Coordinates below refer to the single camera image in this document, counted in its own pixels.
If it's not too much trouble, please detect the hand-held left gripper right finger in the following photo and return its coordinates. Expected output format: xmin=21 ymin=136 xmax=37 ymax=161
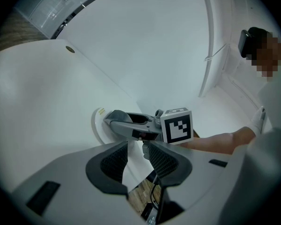
xmin=147 ymin=141 xmax=236 ymax=225

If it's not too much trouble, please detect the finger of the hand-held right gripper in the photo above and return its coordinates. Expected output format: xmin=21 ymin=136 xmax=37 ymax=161
xmin=109 ymin=121 xmax=161 ymax=138
xmin=128 ymin=112 xmax=157 ymax=126

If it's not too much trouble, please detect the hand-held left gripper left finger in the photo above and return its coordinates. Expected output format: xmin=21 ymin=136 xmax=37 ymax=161
xmin=11 ymin=141 xmax=144 ymax=225

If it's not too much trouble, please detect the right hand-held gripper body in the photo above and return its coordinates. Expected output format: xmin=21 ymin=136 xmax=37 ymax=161
xmin=132 ymin=106 xmax=194 ymax=146

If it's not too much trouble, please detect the person's right forearm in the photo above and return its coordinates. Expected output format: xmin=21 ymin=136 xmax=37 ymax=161
xmin=185 ymin=126 xmax=258 ymax=156

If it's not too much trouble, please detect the person in white shirt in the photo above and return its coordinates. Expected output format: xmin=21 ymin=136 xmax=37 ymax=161
xmin=220 ymin=78 xmax=281 ymax=225

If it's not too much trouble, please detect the white table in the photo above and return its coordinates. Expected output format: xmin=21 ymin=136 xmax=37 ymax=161
xmin=0 ymin=39 xmax=160 ymax=195

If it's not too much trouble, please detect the person's head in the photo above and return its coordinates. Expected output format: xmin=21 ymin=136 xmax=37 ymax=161
xmin=256 ymin=31 xmax=281 ymax=83

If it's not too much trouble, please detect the frosted glass partition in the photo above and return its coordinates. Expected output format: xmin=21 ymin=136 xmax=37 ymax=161
xmin=13 ymin=0 xmax=124 ymax=40

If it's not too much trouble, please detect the black cable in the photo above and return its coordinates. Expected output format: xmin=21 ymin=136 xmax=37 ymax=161
xmin=150 ymin=174 xmax=166 ymax=221

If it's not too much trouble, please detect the black head-mounted camera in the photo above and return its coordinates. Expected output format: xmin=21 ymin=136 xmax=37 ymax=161
xmin=237 ymin=29 xmax=253 ymax=59

